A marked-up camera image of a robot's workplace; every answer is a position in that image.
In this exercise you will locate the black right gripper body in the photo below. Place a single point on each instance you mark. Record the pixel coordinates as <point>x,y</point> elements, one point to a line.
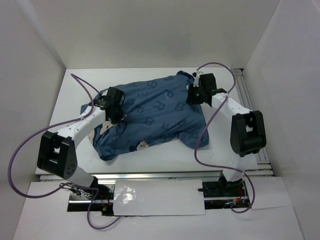
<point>195,95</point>

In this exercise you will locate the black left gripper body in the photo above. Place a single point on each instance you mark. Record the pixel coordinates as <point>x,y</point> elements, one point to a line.
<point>118,116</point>

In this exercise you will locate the blue cartoon print pillowcase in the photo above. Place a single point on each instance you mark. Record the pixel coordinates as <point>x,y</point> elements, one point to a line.
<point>156,112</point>

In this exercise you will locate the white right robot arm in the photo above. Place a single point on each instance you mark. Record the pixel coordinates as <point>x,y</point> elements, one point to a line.
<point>247,129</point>

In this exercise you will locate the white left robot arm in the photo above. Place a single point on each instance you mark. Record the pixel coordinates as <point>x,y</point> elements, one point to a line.
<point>57,151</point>

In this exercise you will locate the white cover sheet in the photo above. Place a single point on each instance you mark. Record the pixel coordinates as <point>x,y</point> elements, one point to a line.
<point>158,198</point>

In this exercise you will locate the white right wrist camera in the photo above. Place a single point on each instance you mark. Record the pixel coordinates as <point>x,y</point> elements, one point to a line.
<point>196,76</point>

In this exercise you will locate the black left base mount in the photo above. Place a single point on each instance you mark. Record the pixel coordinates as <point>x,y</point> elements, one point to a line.
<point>80,199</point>

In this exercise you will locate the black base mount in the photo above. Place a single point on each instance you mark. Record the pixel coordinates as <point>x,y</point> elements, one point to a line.
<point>223,195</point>
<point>80,199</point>

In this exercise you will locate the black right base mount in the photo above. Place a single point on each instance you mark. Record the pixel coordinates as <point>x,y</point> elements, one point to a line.
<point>223,195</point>

